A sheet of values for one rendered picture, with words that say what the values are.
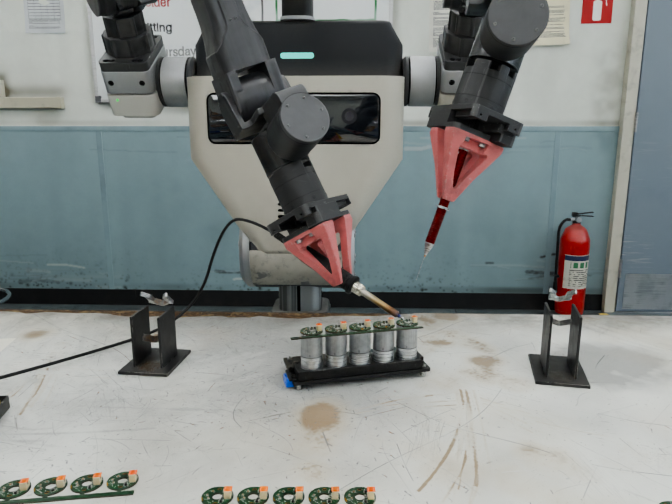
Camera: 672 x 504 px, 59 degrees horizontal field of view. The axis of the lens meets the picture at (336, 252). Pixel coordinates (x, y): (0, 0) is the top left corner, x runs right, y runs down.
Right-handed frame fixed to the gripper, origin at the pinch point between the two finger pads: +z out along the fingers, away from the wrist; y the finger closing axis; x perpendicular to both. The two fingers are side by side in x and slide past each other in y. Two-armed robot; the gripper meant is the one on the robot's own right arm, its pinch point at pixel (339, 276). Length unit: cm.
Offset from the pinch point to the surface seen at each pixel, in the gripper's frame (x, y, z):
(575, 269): 38, 259, 47
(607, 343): -19.7, 21.4, 23.0
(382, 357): -3.1, -3.9, 10.3
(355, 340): -2.2, -5.9, 7.2
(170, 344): 18.2, -12.5, -1.4
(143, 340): 19.5, -14.8, -3.1
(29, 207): 257, 135, -110
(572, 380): -18.3, 6.1, 21.7
